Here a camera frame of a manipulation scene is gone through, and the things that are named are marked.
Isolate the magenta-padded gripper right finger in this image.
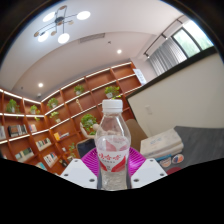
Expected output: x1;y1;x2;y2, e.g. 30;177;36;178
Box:
127;147;168;190

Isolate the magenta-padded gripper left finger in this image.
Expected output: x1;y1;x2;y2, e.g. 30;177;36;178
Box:
59;148;100;190

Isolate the clear plastic water bottle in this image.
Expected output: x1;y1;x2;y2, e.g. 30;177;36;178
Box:
94;98;132;191

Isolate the round printed coaster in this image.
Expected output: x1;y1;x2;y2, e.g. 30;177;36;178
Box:
159;156;173;169
171;153;185;165

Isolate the dark office chair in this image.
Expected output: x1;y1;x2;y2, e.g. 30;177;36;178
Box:
76;138;98;160

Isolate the round red coaster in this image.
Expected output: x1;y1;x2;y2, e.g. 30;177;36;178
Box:
166;166;183;175

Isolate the white tissue pack stack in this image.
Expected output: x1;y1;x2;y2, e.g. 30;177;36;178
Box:
139;128;185;160

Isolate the tan upholstered chair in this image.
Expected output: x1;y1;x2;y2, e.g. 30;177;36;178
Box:
124;118;149;152

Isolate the grey window curtain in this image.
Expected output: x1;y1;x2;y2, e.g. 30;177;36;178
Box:
148;37;188;77

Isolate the ceiling air vent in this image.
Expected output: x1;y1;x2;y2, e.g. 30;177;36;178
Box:
78;32;106;44

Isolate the black framed window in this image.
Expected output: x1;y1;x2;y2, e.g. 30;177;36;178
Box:
171;19;215;59

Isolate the branched globe ceiling lamp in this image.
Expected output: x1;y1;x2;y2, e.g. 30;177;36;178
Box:
33;4;92;45

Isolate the wooden wall shelf unit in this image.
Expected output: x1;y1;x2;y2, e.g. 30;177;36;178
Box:
0;61;145;176

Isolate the small white wall plate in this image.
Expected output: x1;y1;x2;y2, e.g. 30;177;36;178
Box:
145;104;154;116

